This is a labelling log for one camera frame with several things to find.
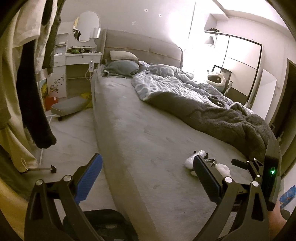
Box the dark grey fleece blanket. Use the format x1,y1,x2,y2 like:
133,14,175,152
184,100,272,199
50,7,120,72
145,92,282,163

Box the clear plastic bubble bag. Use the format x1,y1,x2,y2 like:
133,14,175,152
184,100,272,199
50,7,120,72
184,150,209,170

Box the beige hanging coat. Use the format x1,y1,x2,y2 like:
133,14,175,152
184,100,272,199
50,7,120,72
1,1,57,173

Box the grey padded stool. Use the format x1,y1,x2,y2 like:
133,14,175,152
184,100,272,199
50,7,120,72
50,96,90,121

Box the yellow cloth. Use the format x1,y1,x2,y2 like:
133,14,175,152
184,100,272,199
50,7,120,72
80,92,93,108

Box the black trash bin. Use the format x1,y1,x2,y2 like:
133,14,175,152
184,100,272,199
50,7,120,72
74,208,138,240

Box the grey-blue pillow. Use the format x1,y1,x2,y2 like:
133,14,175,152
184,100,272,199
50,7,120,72
102,60,139,78

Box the silver table lamp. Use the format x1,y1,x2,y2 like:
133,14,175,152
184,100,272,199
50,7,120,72
92,27,101,39

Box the blue paper on floor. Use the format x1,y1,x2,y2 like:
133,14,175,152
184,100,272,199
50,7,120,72
280,185,295,206

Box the olive green hanging garment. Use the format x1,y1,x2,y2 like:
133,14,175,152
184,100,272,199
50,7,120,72
43,0,65,75

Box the grey bed mattress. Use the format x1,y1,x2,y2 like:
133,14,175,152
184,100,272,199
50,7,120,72
91,66,251,240

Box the white cat bed pod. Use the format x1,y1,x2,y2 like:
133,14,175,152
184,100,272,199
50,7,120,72
207,72,226,91

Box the black hanging garment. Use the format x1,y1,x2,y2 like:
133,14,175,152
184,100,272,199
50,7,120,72
16,40,57,149

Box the white remote on cable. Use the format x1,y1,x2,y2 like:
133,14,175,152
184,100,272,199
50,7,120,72
85,60,94,81

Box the white clothes rack base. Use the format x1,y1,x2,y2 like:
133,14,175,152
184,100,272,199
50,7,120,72
26,149,57,174

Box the round vanity mirror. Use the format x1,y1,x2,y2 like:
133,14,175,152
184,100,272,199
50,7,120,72
72,11,100,42

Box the grey upholstered headboard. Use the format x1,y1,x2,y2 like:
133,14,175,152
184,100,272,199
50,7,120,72
95,29,183,68

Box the white wardrobe sliding doors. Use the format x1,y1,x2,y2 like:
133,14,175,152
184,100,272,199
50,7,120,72
205,30,263,105

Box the cream pillow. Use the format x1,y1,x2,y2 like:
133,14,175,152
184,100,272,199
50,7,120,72
109,50,138,61

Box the red box on floor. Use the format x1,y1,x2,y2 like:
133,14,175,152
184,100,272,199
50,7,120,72
45,97,59,110

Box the white dressing table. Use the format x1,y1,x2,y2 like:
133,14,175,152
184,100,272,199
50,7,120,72
47,33,102,98

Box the blue patterned duvet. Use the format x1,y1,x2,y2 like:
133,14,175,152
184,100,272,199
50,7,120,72
131,61,254,115

